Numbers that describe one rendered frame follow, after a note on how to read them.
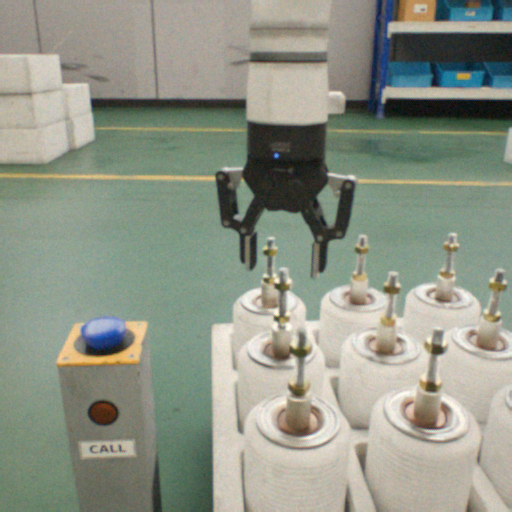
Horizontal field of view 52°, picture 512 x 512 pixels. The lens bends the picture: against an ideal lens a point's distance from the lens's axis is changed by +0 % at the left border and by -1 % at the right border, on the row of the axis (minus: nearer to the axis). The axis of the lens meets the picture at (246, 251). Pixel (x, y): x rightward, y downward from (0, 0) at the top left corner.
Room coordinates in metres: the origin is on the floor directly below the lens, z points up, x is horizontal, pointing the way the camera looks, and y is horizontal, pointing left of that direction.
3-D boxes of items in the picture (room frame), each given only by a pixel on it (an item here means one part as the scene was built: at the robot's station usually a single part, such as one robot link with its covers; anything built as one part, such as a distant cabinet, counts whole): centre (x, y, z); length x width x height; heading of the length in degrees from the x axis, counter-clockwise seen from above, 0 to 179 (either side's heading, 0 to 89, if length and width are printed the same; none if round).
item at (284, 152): (0.50, -0.04, 0.46); 0.08 x 0.08 x 0.09
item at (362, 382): (0.51, -0.16, 0.16); 0.10 x 0.10 x 0.18
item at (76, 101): (3.35, 1.22, 0.27); 0.39 x 0.39 x 0.18; 87
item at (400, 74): (5.02, -1.46, 0.36); 0.50 x 0.38 x 0.21; 176
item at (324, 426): (0.38, -0.05, 0.25); 0.08 x 0.08 x 0.01
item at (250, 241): (0.51, 0.00, 0.36); 0.02 x 0.01 x 0.04; 163
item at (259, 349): (0.50, -0.04, 0.25); 0.08 x 0.08 x 0.01
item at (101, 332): (0.41, 0.13, 0.32); 0.04 x 0.04 x 0.02
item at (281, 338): (0.50, -0.04, 0.26); 0.02 x 0.02 x 0.03
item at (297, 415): (0.38, -0.05, 0.26); 0.02 x 0.02 x 0.03
